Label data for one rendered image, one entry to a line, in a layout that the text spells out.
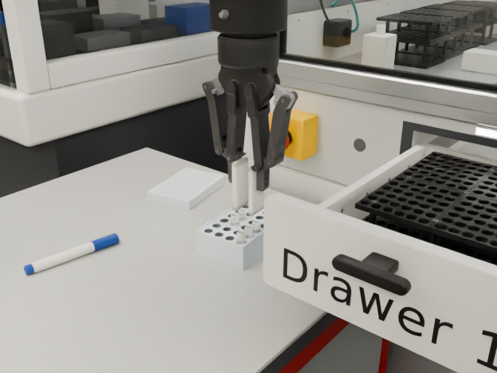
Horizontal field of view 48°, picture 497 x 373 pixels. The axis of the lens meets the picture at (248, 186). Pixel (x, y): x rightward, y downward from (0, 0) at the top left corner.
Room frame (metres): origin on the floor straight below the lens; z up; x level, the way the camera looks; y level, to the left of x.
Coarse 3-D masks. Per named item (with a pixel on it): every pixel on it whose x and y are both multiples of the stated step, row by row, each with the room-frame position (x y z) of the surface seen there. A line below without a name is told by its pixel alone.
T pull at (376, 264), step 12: (372, 252) 0.45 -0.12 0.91; (336, 264) 0.44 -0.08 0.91; (348, 264) 0.43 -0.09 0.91; (360, 264) 0.43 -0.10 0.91; (372, 264) 0.43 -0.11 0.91; (384, 264) 0.43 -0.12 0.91; (396, 264) 0.43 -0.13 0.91; (360, 276) 0.42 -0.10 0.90; (372, 276) 0.41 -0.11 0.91; (384, 276) 0.41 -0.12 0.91; (396, 276) 0.41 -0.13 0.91; (384, 288) 0.41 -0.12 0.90; (396, 288) 0.40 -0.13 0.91; (408, 288) 0.40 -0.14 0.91
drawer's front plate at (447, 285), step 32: (288, 224) 0.52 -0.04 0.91; (320, 224) 0.49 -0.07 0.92; (352, 224) 0.47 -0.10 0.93; (288, 256) 0.51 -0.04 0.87; (320, 256) 0.49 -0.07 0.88; (352, 256) 0.47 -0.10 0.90; (416, 256) 0.43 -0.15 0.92; (448, 256) 0.41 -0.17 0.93; (288, 288) 0.51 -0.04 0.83; (320, 288) 0.49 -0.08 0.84; (352, 288) 0.46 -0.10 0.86; (416, 288) 0.42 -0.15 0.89; (448, 288) 0.41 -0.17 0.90; (480, 288) 0.39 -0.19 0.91; (352, 320) 0.46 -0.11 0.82; (448, 320) 0.40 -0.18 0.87; (480, 320) 0.39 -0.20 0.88; (416, 352) 0.42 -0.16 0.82; (448, 352) 0.40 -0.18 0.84; (480, 352) 0.38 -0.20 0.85
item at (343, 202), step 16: (416, 144) 0.79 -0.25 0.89; (432, 144) 0.79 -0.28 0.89; (400, 160) 0.73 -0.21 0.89; (416, 160) 0.77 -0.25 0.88; (480, 160) 0.74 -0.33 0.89; (496, 160) 0.73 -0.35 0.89; (368, 176) 0.67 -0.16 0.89; (384, 176) 0.69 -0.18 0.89; (352, 192) 0.62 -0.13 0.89; (368, 192) 0.66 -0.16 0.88; (336, 208) 0.59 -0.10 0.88; (352, 208) 0.63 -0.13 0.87
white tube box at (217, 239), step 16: (240, 208) 0.78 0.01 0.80; (208, 224) 0.72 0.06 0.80; (224, 224) 0.72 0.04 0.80; (240, 224) 0.72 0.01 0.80; (208, 240) 0.69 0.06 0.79; (224, 240) 0.67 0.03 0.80; (256, 240) 0.68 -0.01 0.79; (208, 256) 0.69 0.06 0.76; (224, 256) 0.67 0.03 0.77; (240, 256) 0.65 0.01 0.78; (256, 256) 0.68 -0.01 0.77
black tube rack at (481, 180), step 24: (408, 168) 0.68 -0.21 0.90; (432, 168) 0.69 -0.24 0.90; (456, 168) 0.68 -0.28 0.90; (480, 168) 0.68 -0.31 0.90; (384, 192) 0.61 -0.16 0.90; (408, 192) 0.61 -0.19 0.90; (432, 192) 0.61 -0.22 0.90; (456, 192) 0.61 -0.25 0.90; (480, 192) 0.61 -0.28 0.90; (432, 216) 0.55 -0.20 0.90; (456, 216) 0.55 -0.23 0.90; (480, 216) 0.55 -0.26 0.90; (432, 240) 0.53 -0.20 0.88
